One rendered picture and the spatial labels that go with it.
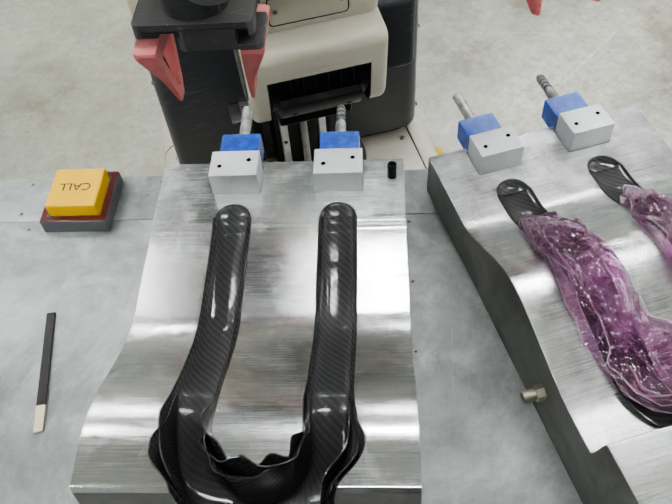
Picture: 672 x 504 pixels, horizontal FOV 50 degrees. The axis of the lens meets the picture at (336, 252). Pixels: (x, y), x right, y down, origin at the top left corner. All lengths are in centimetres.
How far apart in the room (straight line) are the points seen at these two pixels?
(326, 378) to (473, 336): 21
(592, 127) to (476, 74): 148
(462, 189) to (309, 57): 39
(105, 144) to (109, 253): 138
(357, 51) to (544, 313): 58
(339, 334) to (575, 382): 21
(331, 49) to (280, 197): 40
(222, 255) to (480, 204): 28
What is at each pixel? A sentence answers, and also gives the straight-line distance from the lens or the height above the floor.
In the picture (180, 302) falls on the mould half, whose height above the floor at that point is 88.
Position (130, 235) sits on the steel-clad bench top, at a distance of 89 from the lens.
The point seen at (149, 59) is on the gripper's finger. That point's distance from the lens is 66.
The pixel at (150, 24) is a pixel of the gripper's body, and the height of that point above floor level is 110.
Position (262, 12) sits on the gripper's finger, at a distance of 67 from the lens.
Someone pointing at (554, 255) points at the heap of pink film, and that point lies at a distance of 69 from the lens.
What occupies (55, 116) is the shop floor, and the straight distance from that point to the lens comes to 241.
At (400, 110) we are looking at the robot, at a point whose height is 36.
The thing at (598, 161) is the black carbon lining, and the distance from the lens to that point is 87.
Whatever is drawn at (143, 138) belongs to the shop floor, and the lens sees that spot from 223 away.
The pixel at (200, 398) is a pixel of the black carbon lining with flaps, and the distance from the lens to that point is 61.
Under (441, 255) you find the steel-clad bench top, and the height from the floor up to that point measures 80.
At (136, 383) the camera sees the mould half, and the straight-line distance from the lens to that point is 63.
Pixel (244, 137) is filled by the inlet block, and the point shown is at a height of 90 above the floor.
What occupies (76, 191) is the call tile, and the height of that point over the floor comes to 84.
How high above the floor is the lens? 145
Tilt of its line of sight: 52 degrees down
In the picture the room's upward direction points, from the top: 6 degrees counter-clockwise
